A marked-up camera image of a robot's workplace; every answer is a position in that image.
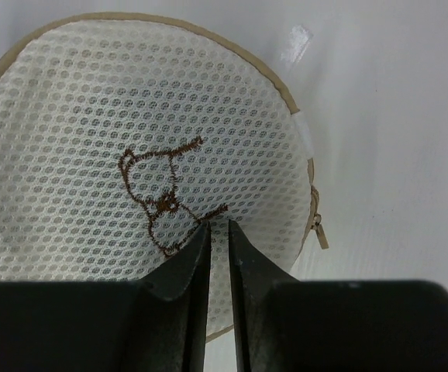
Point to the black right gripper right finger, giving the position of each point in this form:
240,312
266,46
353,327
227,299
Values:
284,324

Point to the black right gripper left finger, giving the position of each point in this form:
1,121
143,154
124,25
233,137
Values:
157,323

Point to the white mesh laundry bag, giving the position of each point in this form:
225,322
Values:
121,133

